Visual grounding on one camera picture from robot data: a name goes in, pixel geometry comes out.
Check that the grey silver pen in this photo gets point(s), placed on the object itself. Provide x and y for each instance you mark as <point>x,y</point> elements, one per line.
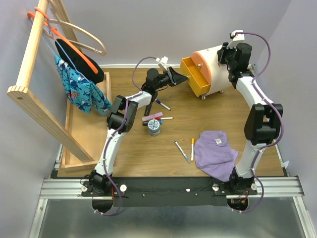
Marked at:
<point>182,152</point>

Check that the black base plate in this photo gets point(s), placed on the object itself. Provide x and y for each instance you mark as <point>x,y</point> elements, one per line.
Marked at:
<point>167,191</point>

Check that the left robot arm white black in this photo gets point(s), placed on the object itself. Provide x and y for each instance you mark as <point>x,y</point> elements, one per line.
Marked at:
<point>120,121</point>

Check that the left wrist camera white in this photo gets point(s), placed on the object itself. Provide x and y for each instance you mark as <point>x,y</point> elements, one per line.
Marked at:
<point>162,63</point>

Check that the purple black highlighter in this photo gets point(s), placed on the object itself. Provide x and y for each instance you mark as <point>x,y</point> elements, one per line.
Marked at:
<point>147,110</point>

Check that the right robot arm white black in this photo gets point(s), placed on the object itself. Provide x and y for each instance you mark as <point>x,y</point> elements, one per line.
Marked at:
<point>263,125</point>

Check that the pink highlighter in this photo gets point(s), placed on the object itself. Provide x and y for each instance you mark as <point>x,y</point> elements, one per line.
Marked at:
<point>153,116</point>

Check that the blue shark pattern garment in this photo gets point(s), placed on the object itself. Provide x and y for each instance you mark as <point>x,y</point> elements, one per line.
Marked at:
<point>81,92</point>

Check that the wooden hanger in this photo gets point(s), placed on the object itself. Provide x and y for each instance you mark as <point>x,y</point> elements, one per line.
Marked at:
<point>62,19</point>

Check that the orange hanger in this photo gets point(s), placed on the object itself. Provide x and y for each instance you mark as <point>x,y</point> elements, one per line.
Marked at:
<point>54,33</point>

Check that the yellow white pen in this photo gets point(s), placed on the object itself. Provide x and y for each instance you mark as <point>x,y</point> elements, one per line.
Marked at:
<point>192,150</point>

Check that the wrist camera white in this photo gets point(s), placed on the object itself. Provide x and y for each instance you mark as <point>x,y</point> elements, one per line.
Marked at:
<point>162,63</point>
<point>236,37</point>

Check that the aluminium rail frame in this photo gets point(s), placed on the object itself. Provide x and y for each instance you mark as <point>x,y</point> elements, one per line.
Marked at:
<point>276,211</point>

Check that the red capped white marker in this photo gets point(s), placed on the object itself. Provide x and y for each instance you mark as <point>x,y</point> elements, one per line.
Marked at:
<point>165,118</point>

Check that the purple cloth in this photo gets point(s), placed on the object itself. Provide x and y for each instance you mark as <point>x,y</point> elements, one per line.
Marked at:
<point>214,155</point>

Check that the blue capped white marker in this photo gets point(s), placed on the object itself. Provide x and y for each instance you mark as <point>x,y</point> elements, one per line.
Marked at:
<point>163,105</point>

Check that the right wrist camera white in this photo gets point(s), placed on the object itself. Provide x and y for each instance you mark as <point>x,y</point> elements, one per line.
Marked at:
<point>236,37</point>

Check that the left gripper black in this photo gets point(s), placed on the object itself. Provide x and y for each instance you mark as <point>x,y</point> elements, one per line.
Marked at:
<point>174,78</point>

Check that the round blue tin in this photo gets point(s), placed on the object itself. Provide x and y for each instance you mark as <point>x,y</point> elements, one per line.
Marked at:
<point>154,127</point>

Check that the black garment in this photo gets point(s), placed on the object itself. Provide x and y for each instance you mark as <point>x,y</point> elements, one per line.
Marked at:
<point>73,59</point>

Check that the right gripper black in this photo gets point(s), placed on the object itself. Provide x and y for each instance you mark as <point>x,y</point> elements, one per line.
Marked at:
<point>221,52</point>

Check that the wooden tray base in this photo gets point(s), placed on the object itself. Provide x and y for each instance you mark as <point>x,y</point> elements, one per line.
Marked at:
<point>90,131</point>

